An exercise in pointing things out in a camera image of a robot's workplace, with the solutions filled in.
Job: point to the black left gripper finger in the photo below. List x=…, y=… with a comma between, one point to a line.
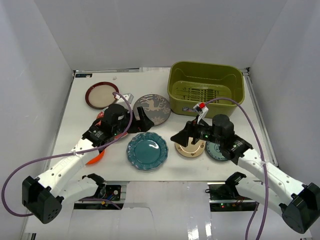
x=135, y=126
x=144, y=123

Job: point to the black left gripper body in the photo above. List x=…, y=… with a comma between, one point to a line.
x=135, y=121

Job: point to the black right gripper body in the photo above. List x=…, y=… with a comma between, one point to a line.
x=207, y=134

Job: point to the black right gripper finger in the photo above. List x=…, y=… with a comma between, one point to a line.
x=199, y=131
x=182, y=137

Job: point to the grey deer pattern plate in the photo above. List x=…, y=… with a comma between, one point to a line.
x=156, y=107

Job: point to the cream plate with flowers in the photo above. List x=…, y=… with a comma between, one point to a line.
x=192, y=150

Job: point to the blue floral small plate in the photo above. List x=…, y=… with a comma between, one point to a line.
x=213, y=151

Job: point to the teal scalloped ceramic plate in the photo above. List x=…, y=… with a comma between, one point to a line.
x=147, y=151

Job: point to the red rimmed cream plate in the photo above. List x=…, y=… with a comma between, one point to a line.
x=100, y=95

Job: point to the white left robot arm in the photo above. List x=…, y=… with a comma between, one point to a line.
x=45, y=195

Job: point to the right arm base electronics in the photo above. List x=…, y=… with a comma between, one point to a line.
x=223, y=200

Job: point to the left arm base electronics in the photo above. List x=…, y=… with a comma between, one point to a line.
x=111, y=197

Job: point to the olive green plastic bin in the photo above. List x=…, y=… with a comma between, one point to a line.
x=190, y=83

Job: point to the orange plastic plate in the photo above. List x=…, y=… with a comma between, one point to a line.
x=96, y=159

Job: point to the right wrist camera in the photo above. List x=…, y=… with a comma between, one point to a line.
x=201, y=110

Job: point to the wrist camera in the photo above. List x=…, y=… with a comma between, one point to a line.
x=125, y=97
x=201, y=110

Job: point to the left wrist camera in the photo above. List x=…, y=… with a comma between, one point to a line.
x=125, y=97

